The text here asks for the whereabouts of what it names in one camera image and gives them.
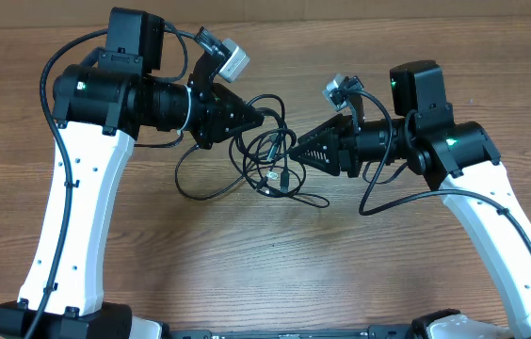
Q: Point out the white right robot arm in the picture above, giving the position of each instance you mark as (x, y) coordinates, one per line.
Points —
(461, 166)

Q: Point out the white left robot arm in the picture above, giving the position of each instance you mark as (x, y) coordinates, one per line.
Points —
(95, 110)

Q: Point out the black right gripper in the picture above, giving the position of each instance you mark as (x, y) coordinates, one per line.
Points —
(349, 147)

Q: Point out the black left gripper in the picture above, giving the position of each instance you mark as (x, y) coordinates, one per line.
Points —
(204, 117)

